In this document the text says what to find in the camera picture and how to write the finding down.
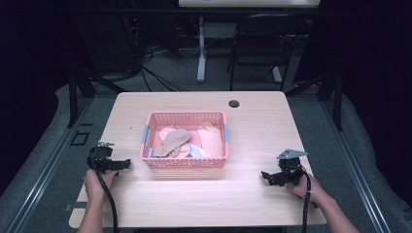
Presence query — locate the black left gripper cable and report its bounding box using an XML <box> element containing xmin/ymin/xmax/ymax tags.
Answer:
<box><xmin>88</xmin><ymin>146</ymin><xmax>120</xmax><ymax>233</ymax></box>

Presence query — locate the white desk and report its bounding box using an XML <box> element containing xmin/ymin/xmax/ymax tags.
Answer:
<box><xmin>177</xmin><ymin>0</ymin><xmax>322</xmax><ymax>83</ymax></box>

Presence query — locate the pale peach cloth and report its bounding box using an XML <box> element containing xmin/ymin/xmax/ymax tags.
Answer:
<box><xmin>157</xmin><ymin>124</ymin><xmax>178</xmax><ymax>142</ymax></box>

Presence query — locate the black metal stand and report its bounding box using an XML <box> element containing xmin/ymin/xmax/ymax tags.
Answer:
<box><xmin>285</xmin><ymin>69</ymin><xmax>345</xmax><ymax>132</ymax></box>
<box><xmin>66</xmin><ymin>62</ymin><xmax>128</xmax><ymax>129</ymax></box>

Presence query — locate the large peach cloth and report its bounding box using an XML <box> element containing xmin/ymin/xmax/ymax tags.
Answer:
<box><xmin>196</xmin><ymin>119</ymin><xmax>224</xmax><ymax>159</ymax></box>

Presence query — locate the tan sock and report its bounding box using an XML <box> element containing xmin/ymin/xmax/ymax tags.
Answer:
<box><xmin>153</xmin><ymin>128</ymin><xmax>193</xmax><ymax>158</ymax></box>

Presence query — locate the person's left hand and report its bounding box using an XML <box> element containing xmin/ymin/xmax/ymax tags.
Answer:
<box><xmin>83</xmin><ymin>168</ymin><xmax>120</xmax><ymax>204</ymax></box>

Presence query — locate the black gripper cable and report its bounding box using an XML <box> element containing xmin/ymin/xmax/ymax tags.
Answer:
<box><xmin>292</xmin><ymin>164</ymin><xmax>313</xmax><ymax>233</ymax></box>
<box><xmin>88</xmin><ymin>146</ymin><xmax>120</xmax><ymax>233</ymax></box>

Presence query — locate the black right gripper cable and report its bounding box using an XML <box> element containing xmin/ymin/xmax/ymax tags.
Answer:
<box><xmin>292</xmin><ymin>164</ymin><xmax>313</xmax><ymax>233</ymax></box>

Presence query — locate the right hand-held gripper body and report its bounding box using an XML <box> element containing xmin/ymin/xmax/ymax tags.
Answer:
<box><xmin>275</xmin><ymin>149</ymin><xmax>309</xmax><ymax>187</ymax></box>

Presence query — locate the metal floor rail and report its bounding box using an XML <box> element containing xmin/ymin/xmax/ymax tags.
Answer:
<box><xmin>5</xmin><ymin>96</ymin><xmax>95</xmax><ymax>233</ymax></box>
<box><xmin>320</xmin><ymin>96</ymin><xmax>394</xmax><ymax>233</ymax></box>

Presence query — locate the small peach cloth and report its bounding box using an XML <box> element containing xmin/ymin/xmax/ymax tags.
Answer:
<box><xmin>175</xmin><ymin>143</ymin><xmax>192</xmax><ymax>159</ymax></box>

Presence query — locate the black floor socket frame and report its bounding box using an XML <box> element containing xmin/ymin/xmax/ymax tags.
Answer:
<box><xmin>69</xmin><ymin>129</ymin><xmax>91</xmax><ymax>147</ymax></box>

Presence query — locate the pink plastic basket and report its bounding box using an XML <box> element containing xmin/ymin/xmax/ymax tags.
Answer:
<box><xmin>140</xmin><ymin>111</ymin><xmax>230</xmax><ymax>170</ymax></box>

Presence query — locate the black chair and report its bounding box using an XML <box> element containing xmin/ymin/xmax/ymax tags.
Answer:
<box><xmin>225</xmin><ymin>13</ymin><xmax>309</xmax><ymax>92</ymax></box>

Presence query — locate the bundle of floor cables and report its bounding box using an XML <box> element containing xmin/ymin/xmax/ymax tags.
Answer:
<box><xmin>121</xmin><ymin>15</ymin><xmax>199</xmax><ymax>93</ymax></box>

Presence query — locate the person's right hand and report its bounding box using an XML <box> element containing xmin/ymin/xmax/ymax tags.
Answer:
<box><xmin>286</xmin><ymin>172</ymin><xmax>328</xmax><ymax>207</ymax></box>

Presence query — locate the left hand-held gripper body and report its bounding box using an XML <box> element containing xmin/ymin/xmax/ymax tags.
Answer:
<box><xmin>86</xmin><ymin>141</ymin><xmax>115</xmax><ymax>175</ymax></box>

